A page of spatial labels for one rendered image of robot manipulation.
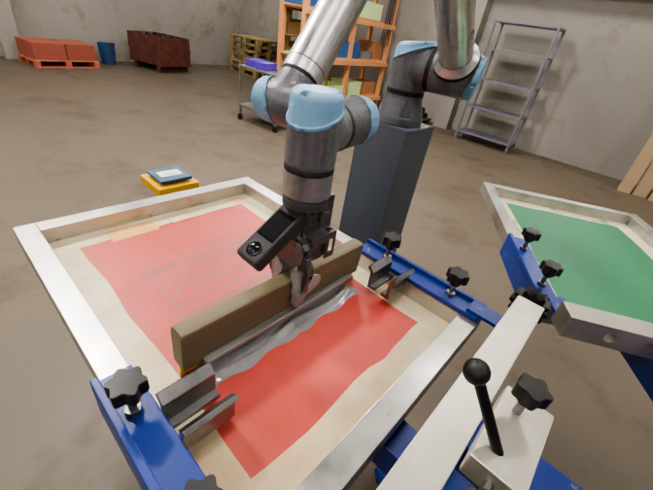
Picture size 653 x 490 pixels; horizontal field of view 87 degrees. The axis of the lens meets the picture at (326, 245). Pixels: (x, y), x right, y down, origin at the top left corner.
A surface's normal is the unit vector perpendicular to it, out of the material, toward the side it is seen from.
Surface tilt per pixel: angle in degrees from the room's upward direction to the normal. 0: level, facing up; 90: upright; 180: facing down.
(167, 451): 0
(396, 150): 90
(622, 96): 90
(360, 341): 0
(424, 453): 0
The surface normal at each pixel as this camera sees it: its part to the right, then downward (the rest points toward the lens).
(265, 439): 0.14, -0.83
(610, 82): -0.66, 0.32
